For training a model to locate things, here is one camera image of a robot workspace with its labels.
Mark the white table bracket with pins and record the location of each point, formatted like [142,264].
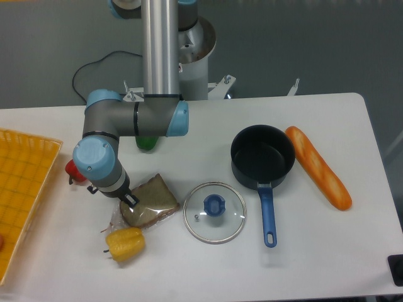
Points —
[293,90]

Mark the yellow plastic basket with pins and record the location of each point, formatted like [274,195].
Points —
[26,162]

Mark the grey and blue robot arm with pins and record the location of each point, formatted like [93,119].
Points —
[161,113]

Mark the orange baguette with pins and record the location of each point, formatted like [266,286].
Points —
[318,170]

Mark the glass lid with blue knob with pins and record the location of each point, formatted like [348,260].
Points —
[214,212]

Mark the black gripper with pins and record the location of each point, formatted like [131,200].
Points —
[125,195]

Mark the black object at table edge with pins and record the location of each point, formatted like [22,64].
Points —
[396,267]

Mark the red bell pepper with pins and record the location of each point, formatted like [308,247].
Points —
[73,172]

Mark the green bell pepper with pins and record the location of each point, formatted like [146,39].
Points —
[146,143]

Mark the yellow bell pepper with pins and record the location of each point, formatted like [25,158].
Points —
[125,243]

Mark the toast slice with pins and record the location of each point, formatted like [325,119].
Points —
[156,203]

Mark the black saucepan with blue handle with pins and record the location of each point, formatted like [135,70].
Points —
[261,158]

